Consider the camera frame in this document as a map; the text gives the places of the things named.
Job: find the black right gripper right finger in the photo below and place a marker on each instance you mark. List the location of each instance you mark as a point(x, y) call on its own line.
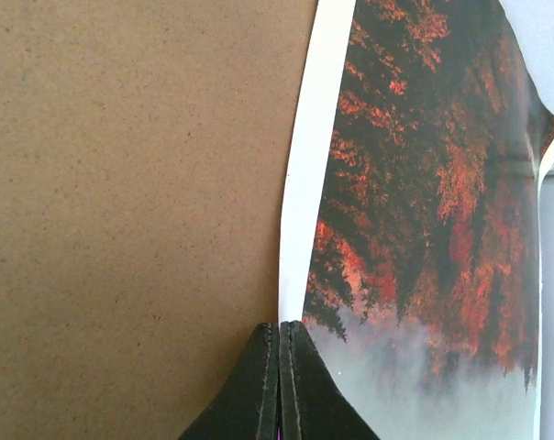
point(312, 406)

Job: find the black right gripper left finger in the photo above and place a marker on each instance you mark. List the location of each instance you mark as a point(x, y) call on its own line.
point(246, 407)

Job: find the red forest photo print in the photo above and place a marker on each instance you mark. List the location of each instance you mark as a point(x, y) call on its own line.
point(409, 237)

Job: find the brown cardboard backing board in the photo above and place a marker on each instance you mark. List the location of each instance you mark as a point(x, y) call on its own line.
point(143, 147)

